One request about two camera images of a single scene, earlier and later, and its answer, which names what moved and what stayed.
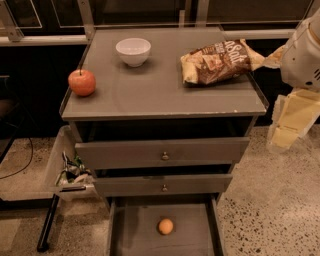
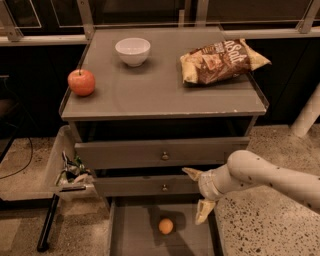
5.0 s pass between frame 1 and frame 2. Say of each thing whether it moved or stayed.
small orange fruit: stayed
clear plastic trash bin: stayed
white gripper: moved
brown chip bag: stayed
